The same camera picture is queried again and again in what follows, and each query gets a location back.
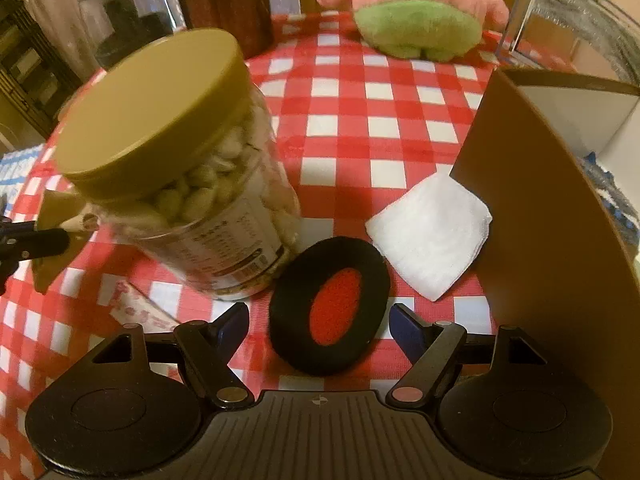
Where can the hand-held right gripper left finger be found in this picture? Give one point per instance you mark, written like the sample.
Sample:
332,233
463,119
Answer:
235,322

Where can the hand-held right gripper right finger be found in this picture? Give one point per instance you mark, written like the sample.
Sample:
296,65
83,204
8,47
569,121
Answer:
405,325

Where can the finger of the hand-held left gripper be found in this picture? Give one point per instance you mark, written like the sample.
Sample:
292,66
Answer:
40,244

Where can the black red ear pad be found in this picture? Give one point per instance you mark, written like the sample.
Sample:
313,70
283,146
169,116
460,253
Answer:
295,330

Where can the white gauze pad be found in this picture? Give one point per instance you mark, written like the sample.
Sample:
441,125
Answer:
430,230

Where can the brown cardboard box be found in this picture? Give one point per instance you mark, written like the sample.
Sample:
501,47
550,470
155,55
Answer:
540,210

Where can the nut jar with gold lid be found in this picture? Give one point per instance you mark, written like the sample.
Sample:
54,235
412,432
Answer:
165,110

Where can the blue white patterned cloth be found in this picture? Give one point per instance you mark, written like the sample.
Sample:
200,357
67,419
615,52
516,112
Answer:
20,165

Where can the pink printed paper strip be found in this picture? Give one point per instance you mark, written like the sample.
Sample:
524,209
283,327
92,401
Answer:
140,310

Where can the dark wooden shelf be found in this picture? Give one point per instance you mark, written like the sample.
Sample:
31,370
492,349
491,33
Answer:
25,70

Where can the red white checkered tablecloth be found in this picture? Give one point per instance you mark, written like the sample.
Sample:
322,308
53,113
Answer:
350,110

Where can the sheer white curtain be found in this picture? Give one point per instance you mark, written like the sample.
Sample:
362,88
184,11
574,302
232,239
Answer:
60,10

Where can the blue plastic packet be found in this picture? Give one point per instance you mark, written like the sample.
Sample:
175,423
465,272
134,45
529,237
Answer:
615,195

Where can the pink starfish plush toy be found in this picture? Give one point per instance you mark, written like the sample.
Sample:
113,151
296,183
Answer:
415,25

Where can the brown metal canister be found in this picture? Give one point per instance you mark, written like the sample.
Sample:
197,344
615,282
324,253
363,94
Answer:
225,5

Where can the clear plastic container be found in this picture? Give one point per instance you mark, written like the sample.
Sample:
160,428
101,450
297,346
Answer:
575,15

